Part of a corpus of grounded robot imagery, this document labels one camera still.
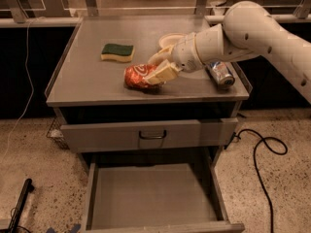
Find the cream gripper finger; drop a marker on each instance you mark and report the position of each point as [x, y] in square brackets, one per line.
[164, 54]
[164, 72]

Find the black drawer handle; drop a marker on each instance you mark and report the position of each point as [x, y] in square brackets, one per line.
[152, 135]

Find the grey top drawer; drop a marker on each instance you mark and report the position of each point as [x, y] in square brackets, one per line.
[117, 136]

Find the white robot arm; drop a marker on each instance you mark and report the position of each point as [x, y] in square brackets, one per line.
[247, 30]

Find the grey drawer cabinet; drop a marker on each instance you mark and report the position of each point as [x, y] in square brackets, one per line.
[86, 89]

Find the white bowl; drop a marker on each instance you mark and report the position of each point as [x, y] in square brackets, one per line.
[169, 40]

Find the blue silver soda can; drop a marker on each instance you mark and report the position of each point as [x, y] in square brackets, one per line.
[221, 74]

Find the black bar on floor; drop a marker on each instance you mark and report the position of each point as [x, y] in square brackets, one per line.
[26, 189]

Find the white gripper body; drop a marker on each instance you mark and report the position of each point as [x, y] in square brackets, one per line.
[184, 54]

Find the green yellow sponge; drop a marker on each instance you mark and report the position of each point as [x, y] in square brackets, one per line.
[119, 53]

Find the red coke can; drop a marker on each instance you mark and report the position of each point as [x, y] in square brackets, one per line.
[134, 76]

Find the wire basket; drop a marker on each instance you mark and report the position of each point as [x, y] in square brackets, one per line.
[54, 133]

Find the open grey middle drawer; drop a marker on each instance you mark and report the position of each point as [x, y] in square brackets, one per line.
[171, 191]

